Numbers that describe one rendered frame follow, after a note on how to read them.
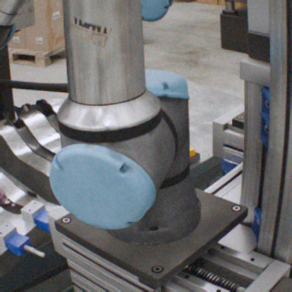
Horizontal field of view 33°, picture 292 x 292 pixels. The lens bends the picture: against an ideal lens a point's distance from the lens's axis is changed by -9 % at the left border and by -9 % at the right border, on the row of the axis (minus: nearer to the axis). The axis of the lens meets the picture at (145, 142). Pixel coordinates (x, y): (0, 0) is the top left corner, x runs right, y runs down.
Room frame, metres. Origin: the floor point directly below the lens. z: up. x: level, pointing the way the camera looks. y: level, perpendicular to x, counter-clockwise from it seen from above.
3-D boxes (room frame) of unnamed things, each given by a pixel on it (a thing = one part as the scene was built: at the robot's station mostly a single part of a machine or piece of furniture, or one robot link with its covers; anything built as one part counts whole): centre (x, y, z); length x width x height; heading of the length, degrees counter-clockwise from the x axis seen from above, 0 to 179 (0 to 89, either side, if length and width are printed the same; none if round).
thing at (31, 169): (1.32, 0.28, 0.87); 0.50 x 0.26 x 0.14; 42
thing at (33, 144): (1.30, 0.28, 0.92); 0.35 x 0.16 x 0.09; 42
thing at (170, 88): (0.67, 0.00, 1.20); 0.13 x 0.12 x 0.14; 162
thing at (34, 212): (0.93, 0.22, 0.86); 0.13 x 0.05 x 0.05; 59
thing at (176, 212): (0.67, 0.00, 1.09); 0.15 x 0.15 x 0.10
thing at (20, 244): (0.84, 0.28, 0.86); 0.13 x 0.05 x 0.05; 59
